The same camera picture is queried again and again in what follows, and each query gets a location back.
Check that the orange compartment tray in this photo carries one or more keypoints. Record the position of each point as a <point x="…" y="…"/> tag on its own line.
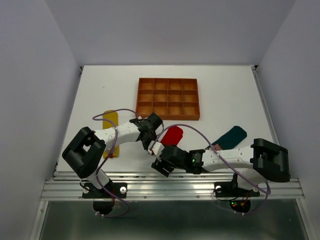
<point x="170" y="98"/>

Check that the red sock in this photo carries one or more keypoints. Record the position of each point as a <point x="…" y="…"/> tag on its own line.
<point x="172" y="136"/>

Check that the aluminium mounting rail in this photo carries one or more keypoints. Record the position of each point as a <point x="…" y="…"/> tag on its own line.
<point x="141" y="186"/>

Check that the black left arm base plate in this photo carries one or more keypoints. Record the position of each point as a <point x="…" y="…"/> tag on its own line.
<point x="89" y="191"/>

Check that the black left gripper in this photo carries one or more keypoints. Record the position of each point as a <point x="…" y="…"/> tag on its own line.
<point x="145" y="146"/>

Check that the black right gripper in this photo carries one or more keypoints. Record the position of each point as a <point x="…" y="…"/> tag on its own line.
<point x="158" y="164"/>

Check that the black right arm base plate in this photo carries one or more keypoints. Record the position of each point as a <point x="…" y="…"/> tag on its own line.
<point x="225" y="191"/>

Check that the dark green sock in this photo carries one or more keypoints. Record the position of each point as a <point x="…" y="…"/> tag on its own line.
<point x="230" y="139"/>

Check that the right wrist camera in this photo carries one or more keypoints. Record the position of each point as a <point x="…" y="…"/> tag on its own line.
<point x="155" y="148"/>

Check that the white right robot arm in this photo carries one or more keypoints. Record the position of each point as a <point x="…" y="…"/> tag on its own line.
<point x="251" y="165"/>

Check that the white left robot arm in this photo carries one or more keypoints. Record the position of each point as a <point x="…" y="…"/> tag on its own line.
<point x="85" y="151"/>

